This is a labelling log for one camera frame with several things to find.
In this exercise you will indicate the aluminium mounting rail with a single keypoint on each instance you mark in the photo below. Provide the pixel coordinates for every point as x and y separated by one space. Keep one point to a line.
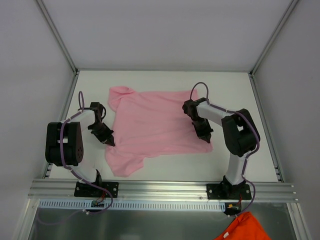
185 191

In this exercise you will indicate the orange t shirt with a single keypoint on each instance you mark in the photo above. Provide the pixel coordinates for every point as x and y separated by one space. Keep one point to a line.
244 227

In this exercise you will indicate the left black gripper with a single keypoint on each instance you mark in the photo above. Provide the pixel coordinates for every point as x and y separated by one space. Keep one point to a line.
104 134

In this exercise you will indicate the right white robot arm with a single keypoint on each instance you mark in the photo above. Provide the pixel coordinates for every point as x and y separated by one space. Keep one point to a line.
241 138

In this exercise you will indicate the left aluminium frame post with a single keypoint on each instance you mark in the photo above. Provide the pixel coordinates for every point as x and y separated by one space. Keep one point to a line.
56 35

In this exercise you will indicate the right aluminium frame post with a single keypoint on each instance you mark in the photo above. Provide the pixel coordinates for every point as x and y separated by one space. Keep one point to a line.
280 25

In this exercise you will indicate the slotted cable duct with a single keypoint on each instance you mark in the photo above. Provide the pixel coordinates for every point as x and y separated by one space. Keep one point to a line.
80 204

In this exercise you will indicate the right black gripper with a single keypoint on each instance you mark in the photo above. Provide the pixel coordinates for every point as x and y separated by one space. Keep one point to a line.
203 131

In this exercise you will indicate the aluminium frame post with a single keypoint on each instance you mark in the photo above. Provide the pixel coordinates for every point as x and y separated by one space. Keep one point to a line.
56 35
280 25

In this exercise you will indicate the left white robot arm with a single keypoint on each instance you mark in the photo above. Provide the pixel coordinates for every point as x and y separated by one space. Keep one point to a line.
65 148

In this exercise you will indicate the pink t shirt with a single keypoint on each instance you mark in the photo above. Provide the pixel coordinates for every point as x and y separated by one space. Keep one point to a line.
149 124

